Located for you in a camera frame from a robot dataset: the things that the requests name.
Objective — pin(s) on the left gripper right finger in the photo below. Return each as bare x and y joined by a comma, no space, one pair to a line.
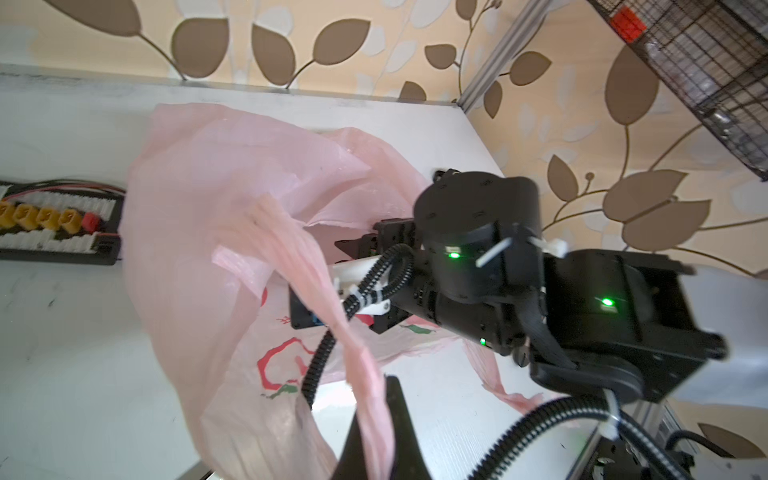
408,463

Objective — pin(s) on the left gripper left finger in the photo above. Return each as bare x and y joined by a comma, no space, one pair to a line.
351,463

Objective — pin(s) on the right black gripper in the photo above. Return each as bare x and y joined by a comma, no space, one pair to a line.
381,264

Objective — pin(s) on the pink plastic fruit-print bag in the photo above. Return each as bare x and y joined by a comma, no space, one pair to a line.
226,209

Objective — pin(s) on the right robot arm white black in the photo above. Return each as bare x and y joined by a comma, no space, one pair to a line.
601,328

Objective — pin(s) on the black battery charger board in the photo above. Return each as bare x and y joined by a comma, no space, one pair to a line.
67,221

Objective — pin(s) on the red-capped item in basket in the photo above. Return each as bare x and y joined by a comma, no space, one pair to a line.
627,24

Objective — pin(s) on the right black wire basket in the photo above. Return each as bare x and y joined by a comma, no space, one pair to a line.
713,56

